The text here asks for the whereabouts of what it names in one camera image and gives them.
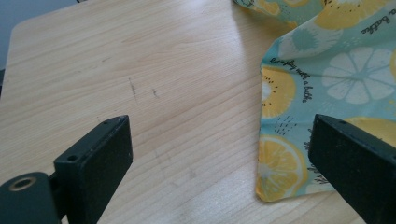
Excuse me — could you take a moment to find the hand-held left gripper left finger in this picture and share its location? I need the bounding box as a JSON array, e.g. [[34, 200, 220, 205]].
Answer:
[[53, 114, 134, 224]]

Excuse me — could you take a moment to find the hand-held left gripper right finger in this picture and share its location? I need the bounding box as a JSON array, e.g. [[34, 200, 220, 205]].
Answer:
[[307, 113, 396, 224]]

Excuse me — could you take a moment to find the teal fruit-print cloth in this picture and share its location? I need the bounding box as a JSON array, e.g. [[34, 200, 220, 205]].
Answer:
[[233, 0, 396, 203]]

